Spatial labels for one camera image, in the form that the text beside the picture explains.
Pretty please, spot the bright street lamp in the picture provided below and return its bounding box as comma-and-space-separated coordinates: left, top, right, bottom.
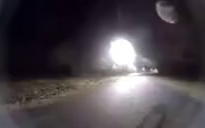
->
108, 38, 138, 72

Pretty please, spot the grey asphalt road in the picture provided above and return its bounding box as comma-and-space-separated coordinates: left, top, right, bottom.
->
9, 72, 205, 128

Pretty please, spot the pale rough roadside verge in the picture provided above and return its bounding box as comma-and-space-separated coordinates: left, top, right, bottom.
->
3, 75, 124, 107

